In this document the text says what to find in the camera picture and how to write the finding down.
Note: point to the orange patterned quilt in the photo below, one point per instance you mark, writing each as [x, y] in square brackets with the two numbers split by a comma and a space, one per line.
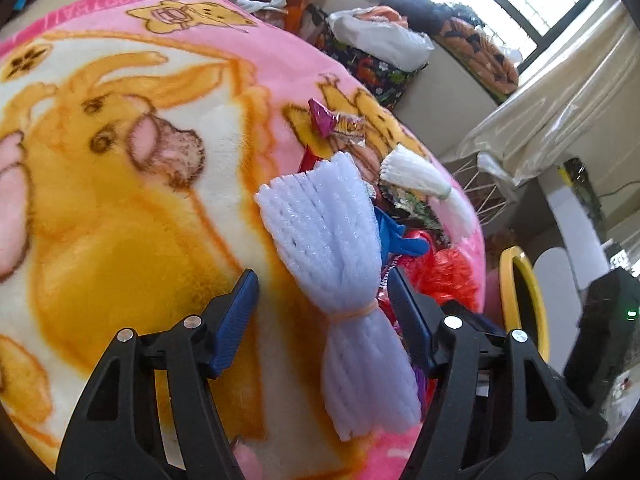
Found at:
[480, 55]

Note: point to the dark green bag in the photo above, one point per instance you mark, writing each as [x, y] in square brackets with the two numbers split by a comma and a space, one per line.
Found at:
[580, 185]

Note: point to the dinosaur print fabric basket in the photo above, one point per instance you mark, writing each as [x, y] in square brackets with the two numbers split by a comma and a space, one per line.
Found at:
[370, 70]

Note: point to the white plastic bag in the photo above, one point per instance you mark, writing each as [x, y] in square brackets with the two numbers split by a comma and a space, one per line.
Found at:
[395, 40]

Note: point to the orange-red plastic wrapper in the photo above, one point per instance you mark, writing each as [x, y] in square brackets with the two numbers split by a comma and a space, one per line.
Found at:
[445, 272]

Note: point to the magenta snack wrapper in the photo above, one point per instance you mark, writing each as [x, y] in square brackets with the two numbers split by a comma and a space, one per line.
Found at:
[325, 117]

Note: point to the yellow bin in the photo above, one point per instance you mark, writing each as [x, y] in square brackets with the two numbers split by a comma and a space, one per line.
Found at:
[510, 270]

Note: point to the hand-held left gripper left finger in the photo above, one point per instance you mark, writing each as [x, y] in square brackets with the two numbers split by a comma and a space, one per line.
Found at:
[235, 320]

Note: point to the orange paper bag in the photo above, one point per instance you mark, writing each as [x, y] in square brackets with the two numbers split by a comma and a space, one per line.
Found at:
[296, 0]

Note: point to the blue plastic wrapper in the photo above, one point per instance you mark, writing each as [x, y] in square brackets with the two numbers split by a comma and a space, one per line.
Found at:
[395, 242]

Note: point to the green patterned wrapper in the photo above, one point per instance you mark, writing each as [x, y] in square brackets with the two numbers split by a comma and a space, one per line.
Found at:
[410, 207]

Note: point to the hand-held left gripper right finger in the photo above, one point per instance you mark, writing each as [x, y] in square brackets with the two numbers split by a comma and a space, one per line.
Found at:
[410, 320]

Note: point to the pink printed blanket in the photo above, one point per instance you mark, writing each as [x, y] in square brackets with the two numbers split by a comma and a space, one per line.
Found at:
[125, 210]

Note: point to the small white foam net bundle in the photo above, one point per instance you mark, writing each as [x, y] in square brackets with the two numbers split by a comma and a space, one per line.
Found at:
[415, 172]

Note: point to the orange cloth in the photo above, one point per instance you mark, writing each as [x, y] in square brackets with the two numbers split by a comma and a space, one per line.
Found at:
[387, 12]

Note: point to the large white foam net bundle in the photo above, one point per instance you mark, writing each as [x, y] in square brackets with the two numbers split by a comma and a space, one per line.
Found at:
[330, 250]

